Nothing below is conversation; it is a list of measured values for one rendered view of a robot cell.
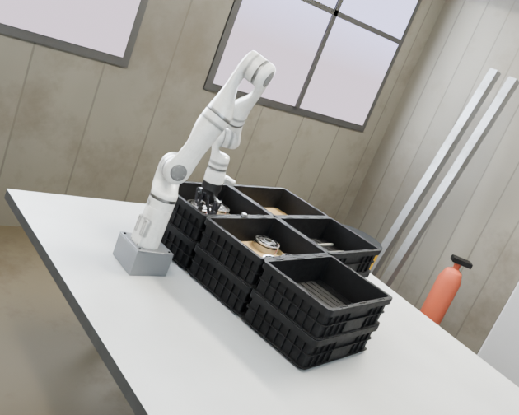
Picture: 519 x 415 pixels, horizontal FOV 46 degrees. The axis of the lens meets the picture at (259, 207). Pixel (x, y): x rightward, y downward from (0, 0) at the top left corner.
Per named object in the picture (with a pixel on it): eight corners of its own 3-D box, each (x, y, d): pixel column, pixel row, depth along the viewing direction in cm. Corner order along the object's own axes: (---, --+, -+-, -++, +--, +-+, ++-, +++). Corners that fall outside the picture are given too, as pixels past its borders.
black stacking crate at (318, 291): (315, 344, 184) (329, 312, 181) (249, 291, 201) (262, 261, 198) (380, 326, 214) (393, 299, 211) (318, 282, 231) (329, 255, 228)
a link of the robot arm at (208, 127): (211, 109, 194) (203, 104, 203) (158, 176, 196) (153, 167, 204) (231, 127, 199) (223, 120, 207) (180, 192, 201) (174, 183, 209)
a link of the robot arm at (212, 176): (236, 187, 228) (240, 171, 226) (212, 185, 221) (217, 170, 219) (222, 177, 234) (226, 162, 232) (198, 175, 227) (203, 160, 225)
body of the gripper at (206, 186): (199, 174, 226) (192, 197, 229) (212, 183, 221) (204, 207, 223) (215, 175, 231) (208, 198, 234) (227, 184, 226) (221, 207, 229)
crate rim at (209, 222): (259, 266, 198) (262, 259, 197) (202, 221, 215) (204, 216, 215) (328, 259, 229) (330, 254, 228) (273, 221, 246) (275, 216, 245)
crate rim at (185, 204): (202, 221, 215) (204, 216, 215) (153, 184, 233) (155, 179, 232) (273, 221, 246) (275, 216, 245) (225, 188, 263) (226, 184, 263)
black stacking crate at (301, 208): (264, 242, 249) (274, 217, 246) (217, 208, 266) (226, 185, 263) (320, 240, 279) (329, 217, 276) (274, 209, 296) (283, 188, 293)
